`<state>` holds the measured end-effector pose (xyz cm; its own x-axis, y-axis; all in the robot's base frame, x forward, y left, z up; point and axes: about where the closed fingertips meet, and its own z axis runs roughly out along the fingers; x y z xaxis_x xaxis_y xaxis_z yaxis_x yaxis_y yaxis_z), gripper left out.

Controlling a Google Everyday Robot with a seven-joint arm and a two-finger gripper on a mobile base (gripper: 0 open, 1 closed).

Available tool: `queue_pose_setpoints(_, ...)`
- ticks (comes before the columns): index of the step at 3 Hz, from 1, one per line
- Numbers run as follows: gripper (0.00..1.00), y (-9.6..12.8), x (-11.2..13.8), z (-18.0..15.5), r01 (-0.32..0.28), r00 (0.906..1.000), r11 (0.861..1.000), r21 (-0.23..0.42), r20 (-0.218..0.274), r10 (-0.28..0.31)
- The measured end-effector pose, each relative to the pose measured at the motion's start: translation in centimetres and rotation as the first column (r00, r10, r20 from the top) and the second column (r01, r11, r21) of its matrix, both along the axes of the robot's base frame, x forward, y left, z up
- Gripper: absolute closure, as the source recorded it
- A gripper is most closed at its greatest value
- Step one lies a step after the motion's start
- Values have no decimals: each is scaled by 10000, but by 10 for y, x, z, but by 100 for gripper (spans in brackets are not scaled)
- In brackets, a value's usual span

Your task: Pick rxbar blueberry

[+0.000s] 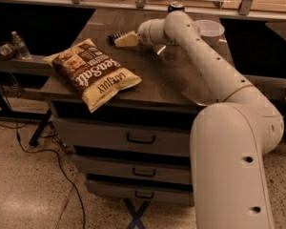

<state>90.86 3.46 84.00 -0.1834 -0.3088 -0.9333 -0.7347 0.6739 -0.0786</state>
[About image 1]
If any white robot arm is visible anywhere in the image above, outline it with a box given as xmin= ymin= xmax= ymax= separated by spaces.
xmin=114 ymin=10 xmax=284 ymax=229

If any black floor cable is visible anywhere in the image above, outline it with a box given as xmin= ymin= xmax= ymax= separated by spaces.
xmin=0 ymin=117 xmax=87 ymax=229

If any blue soda can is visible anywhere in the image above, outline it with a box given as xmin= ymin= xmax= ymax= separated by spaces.
xmin=168 ymin=2 xmax=185 ymax=12

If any top drawer with handle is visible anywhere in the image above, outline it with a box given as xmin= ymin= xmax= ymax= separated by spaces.
xmin=51 ymin=117 xmax=190 ymax=156

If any grey side shelf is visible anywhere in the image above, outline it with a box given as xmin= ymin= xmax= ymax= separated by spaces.
xmin=0 ymin=55 xmax=53 ymax=76

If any clear plastic water bottle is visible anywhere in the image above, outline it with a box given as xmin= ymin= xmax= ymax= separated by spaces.
xmin=11 ymin=31 xmax=31 ymax=59

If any dark blue rxbar wrapper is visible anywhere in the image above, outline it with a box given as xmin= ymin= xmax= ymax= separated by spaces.
xmin=107 ymin=32 xmax=125 ymax=45

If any Late July chips bag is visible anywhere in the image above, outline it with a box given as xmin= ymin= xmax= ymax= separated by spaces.
xmin=44 ymin=39 xmax=142 ymax=113

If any bottom drawer with handle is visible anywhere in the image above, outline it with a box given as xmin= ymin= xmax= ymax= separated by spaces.
xmin=85 ymin=179 xmax=194 ymax=206

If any drawer with handle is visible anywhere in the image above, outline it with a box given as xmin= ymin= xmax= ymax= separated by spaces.
xmin=85 ymin=179 xmax=194 ymax=206
xmin=72 ymin=155 xmax=192 ymax=185
xmin=51 ymin=117 xmax=190 ymax=156

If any grey drawer cabinet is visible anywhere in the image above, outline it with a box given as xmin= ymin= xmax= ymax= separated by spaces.
xmin=42 ymin=9 xmax=215 ymax=192

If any dark round dish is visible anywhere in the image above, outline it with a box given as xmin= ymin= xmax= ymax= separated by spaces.
xmin=0 ymin=42 xmax=16 ymax=61

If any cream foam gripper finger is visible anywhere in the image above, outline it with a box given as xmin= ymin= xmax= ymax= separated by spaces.
xmin=113 ymin=31 xmax=138 ymax=48

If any middle drawer with handle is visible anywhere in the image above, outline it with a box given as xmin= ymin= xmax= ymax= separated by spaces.
xmin=72 ymin=155 xmax=192 ymax=185

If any white bowl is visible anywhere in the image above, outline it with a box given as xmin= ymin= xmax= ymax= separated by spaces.
xmin=194 ymin=20 xmax=225 ymax=46

